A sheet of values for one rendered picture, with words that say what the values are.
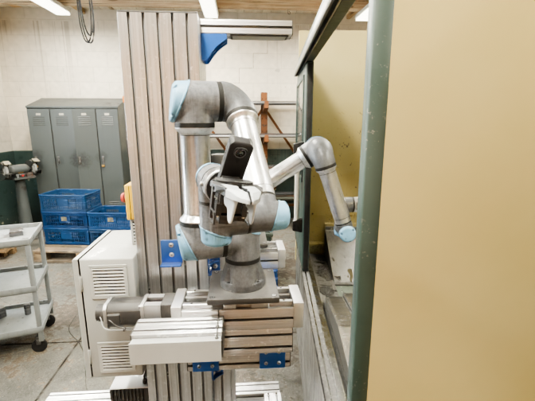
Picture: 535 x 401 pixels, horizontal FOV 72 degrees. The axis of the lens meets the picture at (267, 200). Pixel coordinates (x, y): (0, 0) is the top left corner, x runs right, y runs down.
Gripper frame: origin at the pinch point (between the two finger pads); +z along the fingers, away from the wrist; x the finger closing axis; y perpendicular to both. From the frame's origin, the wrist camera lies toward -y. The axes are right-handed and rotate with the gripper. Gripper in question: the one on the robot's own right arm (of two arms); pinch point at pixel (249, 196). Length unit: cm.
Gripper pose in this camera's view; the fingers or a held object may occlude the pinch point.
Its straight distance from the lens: 57.5
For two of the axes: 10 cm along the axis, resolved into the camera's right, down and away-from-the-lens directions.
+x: -9.4, -0.6, -3.4
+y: -1.3, 9.8, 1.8
